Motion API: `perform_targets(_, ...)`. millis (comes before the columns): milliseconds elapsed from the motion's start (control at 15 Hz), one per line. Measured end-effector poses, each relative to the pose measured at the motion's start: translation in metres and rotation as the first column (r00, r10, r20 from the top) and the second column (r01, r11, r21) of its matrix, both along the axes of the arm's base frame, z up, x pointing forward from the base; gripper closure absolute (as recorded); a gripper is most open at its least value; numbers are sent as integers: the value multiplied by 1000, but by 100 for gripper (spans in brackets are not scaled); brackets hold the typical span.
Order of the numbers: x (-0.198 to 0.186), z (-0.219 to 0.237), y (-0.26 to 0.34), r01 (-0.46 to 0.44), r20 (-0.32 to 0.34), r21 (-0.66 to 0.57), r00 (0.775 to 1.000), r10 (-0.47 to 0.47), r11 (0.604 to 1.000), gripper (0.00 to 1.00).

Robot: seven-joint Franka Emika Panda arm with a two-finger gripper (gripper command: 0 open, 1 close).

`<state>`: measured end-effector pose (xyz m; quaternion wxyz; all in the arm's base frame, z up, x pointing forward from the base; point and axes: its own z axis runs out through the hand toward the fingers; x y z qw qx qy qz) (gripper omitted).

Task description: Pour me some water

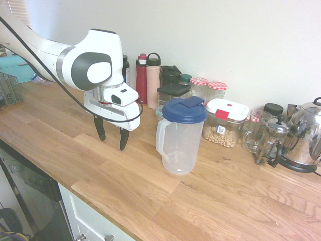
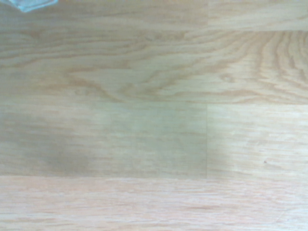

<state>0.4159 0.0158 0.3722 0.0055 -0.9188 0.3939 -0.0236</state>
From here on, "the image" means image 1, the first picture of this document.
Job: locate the clear plastic bag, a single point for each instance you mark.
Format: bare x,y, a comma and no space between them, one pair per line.
40,80

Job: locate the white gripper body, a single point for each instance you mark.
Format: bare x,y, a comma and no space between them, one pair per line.
118,115

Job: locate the jar with black lid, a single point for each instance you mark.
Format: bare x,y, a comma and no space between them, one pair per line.
273,109

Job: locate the jar with red checkered lid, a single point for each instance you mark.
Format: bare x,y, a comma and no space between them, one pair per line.
198,84
217,86

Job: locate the nut container with white lid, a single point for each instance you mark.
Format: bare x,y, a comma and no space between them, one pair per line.
225,110

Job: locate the glass jar with green lid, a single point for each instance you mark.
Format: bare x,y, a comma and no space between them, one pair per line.
185,79

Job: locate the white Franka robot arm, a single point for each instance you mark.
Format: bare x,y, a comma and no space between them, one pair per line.
50,55

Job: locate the grey plastic basket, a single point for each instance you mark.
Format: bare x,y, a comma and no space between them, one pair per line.
10,90

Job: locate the pink water bottle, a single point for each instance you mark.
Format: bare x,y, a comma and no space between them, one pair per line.
153,85

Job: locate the chrome electric kettle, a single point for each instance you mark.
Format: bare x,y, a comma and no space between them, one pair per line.
306,140

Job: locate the glass french press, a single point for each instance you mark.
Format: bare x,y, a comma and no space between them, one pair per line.
273,140

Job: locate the clear pitcher with blue lid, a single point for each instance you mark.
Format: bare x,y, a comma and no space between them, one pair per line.
183,150

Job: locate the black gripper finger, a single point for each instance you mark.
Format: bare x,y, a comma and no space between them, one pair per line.
124,138
100,128

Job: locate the black tripod stand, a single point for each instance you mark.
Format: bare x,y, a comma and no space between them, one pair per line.
16,193

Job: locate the black shaker bottle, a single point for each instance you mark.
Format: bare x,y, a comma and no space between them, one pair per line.
169,75

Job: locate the square container with black lid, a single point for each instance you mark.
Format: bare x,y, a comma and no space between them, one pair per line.
173,90

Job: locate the clear glass mug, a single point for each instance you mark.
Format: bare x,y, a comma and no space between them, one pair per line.
253,140

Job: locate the teal cardboard box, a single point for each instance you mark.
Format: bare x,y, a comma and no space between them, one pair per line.
15,67

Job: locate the black protein powder tub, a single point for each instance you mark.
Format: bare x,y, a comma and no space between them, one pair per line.
126,70

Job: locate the red water bottle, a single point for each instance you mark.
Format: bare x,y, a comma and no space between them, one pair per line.
141,82

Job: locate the white cabinet drawer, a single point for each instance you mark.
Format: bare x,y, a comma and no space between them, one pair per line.
85,221

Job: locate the small glass bowl teal rim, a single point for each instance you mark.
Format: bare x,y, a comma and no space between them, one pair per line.
159,113

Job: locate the black dishwasher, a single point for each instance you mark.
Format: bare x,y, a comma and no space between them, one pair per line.
37,195

